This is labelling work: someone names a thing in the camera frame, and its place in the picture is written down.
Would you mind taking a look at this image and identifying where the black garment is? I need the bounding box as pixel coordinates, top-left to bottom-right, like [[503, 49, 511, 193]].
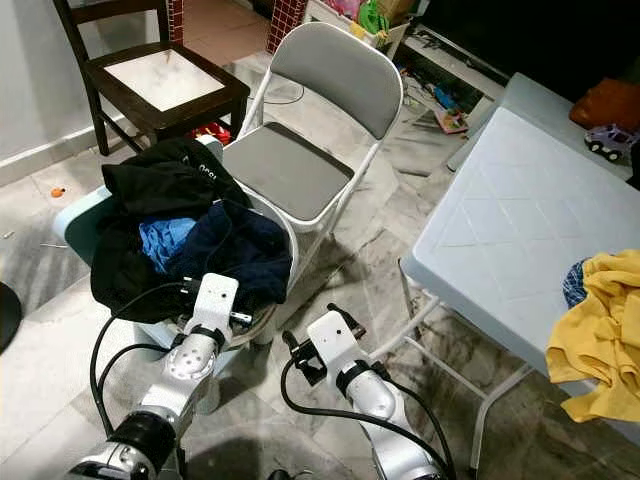
[[90, 138, 251, 323]]

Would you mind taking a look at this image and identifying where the pale blue laundry basket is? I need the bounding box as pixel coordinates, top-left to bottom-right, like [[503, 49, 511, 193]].
[[55, 135, 301, 346]]

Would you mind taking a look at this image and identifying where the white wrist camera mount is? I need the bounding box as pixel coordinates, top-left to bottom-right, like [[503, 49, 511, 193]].
[[305, 312, 364, 373], [188, 272, 241, 336]]

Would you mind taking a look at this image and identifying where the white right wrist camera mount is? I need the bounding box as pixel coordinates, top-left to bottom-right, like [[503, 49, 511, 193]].
[[305, 312, 364, 373]]

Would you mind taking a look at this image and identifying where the yellow shirt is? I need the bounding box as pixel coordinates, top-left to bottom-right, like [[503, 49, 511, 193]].
[[545, 250, 640, 423]]

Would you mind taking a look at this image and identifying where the dark wooden chair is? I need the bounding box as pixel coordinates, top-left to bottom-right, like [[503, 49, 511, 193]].
[[53, 0, 251, 156]]

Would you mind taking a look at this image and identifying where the white low shelf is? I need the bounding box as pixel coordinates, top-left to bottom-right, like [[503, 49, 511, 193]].
[[395, 20, 511, 136]]

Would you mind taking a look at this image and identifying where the grey folding chair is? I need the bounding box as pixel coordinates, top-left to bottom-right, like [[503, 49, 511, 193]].
[[222, 22, 406, 271]]

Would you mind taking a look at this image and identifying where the orange bag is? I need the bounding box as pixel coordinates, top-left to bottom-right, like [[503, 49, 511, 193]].
[[568, 78, 640, 131]]

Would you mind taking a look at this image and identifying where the small white table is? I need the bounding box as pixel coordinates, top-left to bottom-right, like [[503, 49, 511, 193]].
[[500, 72, 601, 131]]

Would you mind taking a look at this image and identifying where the white toy car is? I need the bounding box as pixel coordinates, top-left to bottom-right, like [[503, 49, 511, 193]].
[[585, 123, 640, 163]]

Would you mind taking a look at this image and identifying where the blue plaid shirt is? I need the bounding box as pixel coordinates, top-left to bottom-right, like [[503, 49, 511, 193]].
[[563, 260, 593, 309]]

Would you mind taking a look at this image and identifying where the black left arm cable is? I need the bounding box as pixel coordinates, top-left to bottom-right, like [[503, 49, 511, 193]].
[[88, 282, 196, 436]]

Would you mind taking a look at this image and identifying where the light blue garment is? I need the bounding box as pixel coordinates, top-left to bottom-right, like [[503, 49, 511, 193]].
[[138, 215, 201, 273]]

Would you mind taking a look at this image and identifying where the white folding table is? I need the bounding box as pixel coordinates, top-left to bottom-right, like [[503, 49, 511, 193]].
[[400, 105, 640, 471]]

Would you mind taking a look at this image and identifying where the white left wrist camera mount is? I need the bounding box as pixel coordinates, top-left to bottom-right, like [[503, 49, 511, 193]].
[[188, 272, 241, 336]]

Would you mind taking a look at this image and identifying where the green toy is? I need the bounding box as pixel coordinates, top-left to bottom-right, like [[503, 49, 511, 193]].
[[358, 0, 391, 36]]

